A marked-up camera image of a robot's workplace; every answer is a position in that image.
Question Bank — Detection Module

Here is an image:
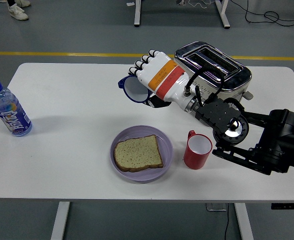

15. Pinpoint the cream chrome toaster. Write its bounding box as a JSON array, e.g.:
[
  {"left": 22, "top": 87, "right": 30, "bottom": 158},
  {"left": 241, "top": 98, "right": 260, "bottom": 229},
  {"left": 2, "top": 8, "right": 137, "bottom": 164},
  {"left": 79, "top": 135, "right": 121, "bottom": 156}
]
[{"left": 173, "top": 41, "right": 254, "bottom": 104}]

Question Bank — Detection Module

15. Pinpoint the blue-capped plastic water bottle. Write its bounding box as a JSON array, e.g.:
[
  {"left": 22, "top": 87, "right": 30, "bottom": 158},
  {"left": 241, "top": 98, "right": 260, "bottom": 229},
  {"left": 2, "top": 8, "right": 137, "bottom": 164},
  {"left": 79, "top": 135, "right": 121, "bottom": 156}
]
[{"left": 0, "top": 79, "right": 33, "bottom": 138}]

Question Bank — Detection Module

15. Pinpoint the black cable under table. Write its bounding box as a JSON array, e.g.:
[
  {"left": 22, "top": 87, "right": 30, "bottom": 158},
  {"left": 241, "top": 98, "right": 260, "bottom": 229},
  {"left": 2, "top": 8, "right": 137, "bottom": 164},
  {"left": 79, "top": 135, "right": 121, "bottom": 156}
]
[{"left": 223, "top": 203, "right": 231, "bottom": 240}]

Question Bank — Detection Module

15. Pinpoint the bread slice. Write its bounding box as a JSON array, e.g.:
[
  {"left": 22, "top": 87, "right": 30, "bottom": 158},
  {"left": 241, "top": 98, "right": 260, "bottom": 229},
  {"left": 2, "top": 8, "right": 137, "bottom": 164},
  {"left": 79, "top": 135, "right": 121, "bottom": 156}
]
[{"left": 113, "top": 134, "right": 164, "bottom": 173}]

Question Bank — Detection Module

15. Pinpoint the red enamel cup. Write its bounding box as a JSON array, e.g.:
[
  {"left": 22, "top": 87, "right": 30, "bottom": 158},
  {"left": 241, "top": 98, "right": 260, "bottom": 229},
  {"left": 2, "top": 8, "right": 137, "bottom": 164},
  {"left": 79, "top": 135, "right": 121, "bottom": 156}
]
[{"left": 183, "top": 129, "right": 213, "bottom": 170}]

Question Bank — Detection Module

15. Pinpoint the blue enamel cup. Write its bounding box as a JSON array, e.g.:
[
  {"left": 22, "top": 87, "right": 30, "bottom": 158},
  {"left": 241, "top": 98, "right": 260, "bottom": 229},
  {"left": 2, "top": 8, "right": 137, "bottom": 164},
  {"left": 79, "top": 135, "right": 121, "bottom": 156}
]
[{"left": 117, "top": 74, "right": 155, "bottom": 105}]

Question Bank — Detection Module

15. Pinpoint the grey box under table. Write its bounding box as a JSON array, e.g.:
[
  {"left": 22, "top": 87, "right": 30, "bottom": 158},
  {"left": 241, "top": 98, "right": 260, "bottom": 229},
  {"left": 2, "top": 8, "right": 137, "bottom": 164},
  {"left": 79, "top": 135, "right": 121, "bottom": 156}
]
[{"left": 206, "top": 202, "right": 228, "bottom": 212}]

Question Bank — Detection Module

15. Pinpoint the person with white shoes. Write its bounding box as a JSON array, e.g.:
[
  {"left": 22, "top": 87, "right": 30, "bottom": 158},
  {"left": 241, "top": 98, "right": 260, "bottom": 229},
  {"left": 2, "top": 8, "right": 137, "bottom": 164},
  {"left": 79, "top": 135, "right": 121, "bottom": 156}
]
[{"left": 5, "top": 0, "right": 32, "bottom": 21}]

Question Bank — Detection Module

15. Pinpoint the white floor cable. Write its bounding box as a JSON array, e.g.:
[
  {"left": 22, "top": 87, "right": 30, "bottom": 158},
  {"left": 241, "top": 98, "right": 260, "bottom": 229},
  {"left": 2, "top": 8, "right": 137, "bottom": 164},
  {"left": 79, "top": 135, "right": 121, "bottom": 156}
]
[{"left": 188, "top": 0, "right": 214, "bottom": 8}]

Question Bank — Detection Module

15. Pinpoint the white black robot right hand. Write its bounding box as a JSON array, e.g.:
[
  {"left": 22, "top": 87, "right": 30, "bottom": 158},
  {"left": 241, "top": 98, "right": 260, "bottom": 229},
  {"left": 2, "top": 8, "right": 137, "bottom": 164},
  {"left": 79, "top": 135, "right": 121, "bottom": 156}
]
[{"left": 128, "top": 49, "right": 192, "bottom": 110}]

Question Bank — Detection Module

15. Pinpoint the purple round plate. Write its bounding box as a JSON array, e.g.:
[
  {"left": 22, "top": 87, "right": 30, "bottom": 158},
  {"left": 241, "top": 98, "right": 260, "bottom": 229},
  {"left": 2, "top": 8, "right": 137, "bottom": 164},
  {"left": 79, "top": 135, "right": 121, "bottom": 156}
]
[{"left": 109, "top": 124, "right": 174, "bottom": 183}]

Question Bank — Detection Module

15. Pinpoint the white table leg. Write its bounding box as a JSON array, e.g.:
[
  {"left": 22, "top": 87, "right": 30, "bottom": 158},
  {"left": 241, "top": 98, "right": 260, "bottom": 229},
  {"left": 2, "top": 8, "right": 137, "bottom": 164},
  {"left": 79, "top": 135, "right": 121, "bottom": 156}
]
[
  {"left": 234, "top": 202, "right": 254, "bottom": 240},
  {"left": 50, "top": 201, "right": 71, "bottom": 240}
]

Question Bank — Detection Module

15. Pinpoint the black table control panel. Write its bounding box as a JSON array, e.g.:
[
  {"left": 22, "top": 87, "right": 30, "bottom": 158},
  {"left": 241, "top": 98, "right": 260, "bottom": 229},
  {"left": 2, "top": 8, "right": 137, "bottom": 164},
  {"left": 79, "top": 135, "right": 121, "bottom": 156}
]
[{"left": 270, "top": 202, "right": 294, "bottom": 210}]

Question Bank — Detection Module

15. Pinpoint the white background desk leg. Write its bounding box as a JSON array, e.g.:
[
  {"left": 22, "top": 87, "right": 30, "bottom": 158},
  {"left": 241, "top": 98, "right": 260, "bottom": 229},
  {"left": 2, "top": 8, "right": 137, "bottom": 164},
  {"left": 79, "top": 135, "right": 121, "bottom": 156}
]
[
  {"left": 214, "top": 0, "right": 231, "bottom": 29},
  {"left": 133, "top": 0, "right": 142, "bottom": 28}
]

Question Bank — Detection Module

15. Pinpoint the black floor cable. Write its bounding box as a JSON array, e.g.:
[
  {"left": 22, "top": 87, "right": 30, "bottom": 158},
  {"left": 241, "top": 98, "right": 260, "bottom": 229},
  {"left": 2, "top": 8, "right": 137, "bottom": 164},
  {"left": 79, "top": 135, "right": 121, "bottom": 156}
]
[{"left": 230, "top": 0, "right": 294, "bottom": 26}]

